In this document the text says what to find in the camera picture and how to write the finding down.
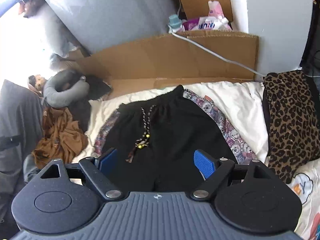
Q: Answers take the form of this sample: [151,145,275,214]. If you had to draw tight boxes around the brown cardboard sheet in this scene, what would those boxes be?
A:
[61,0,259,99]

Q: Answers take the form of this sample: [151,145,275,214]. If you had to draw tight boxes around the grey silver appliance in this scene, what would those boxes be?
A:
[45,0,179,54]

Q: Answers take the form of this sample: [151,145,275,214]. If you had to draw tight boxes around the cream printed bed sheet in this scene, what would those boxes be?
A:
[73,81,319,239]

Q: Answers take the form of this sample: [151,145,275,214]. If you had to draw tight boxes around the teal bottle cap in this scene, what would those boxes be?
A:
[168,14,182,33]

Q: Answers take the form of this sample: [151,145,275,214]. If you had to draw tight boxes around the leopard print cloth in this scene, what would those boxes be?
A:
[263,70,319,184]

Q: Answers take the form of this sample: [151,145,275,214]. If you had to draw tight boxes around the bear print pyjama garment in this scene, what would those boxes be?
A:
[92,89,256,165]

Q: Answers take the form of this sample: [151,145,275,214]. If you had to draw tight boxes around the tissue pack bag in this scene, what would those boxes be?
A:
[183,1,232,31]

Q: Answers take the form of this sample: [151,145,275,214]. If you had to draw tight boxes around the black drawstring pants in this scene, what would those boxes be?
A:
[103,86,236,193]

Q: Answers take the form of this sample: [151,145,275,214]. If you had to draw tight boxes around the small plush doll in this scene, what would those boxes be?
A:
[28,75,47,93]

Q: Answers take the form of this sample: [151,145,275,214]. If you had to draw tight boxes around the brown crumpled garment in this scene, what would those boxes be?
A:
[31,107,88,169]

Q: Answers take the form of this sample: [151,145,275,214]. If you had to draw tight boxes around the grey neck pillow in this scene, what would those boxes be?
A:
[43,69,89,108]

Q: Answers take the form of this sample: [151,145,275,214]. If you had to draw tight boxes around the white cable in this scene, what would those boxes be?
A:
[170,27,267,78]

